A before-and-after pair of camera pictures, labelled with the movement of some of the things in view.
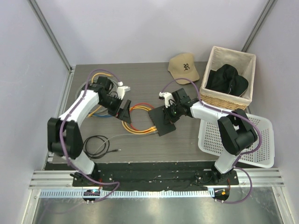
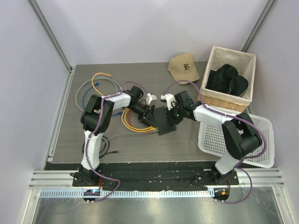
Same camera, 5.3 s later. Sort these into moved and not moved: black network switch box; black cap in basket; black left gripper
Moved: black left gripper
Not moved: black cap in basket; black network switch box
